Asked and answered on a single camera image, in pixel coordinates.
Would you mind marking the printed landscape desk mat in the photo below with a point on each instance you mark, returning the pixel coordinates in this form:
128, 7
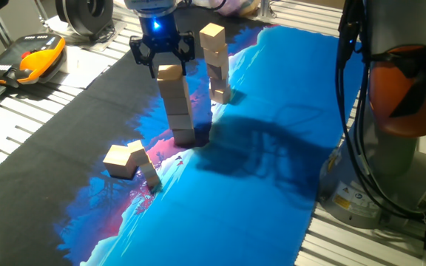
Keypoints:
216, 221

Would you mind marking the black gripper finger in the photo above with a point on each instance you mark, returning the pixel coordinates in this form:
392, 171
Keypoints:
141, 51
188, 46

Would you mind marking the orange black teach pendant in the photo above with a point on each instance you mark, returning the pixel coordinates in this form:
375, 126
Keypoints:
39, 61

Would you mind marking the medium wooden cube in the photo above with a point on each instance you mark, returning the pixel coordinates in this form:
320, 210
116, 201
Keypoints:
218, 72
216, 55
212, 33
219, 85
221, 97

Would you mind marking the purple plastic bag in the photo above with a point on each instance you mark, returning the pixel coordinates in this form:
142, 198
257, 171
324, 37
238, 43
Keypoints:
231, 5

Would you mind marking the silver orange robot arm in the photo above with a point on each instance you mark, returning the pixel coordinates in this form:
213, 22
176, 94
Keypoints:
401, 22

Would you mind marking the thin silver rod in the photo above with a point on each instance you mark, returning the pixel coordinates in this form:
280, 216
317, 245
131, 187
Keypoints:
41, 13

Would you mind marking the white paper sheet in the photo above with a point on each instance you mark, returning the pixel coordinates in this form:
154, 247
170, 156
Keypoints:
83, 70

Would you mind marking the black round spool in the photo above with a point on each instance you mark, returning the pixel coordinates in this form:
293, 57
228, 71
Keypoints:
83, 14

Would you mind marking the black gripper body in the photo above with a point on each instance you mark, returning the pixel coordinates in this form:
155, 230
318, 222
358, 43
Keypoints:
161, 37

